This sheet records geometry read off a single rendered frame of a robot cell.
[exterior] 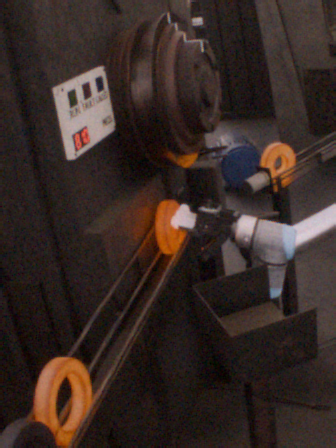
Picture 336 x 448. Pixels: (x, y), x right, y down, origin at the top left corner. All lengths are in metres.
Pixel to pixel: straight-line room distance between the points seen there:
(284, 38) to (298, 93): 0.42
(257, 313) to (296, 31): 3.16
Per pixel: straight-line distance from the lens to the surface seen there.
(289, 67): 4.53
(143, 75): 1.64
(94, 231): 1.53
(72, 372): 1.25
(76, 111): 1.51
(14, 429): 1.11
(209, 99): 1.78
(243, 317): 1.57
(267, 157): 2.29
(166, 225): 1.73
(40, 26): 1.45
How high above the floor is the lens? 1.43
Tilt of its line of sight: 22 degrees down
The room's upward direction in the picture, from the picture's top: 10 degrees counter-clockwise
